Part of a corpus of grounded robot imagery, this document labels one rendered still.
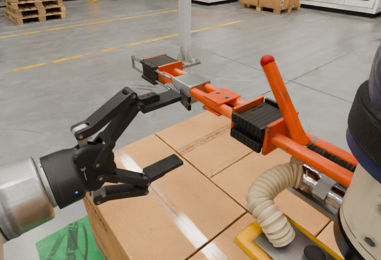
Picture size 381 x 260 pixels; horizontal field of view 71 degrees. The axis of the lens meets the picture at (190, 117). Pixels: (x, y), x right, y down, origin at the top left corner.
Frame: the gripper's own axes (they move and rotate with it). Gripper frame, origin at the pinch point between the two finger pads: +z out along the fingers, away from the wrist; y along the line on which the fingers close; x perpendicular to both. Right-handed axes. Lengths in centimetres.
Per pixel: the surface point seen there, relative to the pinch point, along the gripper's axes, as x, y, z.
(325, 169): 21.2, -0.2, 11.8
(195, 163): -34, 50, 33
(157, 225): -19, 50, 4
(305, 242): 23.4, 10.7, 7.8
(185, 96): -7.9, -0.9, 8.7
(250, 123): 8.4, -2.1, 10.0
